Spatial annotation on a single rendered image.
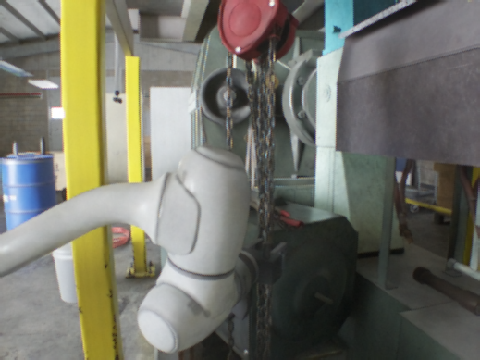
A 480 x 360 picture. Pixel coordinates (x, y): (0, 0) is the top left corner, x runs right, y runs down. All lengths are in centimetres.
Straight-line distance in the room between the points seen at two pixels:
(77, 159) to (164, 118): 593
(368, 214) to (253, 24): 97
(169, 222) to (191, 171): 7
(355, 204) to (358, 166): 17
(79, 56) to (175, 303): 69
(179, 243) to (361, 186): 113
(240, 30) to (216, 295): 55
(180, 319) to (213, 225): 13
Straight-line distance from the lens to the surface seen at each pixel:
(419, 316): 108
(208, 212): 42
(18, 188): 413
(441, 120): 97
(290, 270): 98
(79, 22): 98
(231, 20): 80
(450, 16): 103
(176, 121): 684
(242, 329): 103
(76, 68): 95
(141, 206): 45
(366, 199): 148
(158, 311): 46
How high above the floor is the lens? 110
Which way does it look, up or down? 8 degrees down
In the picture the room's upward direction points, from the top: straight up
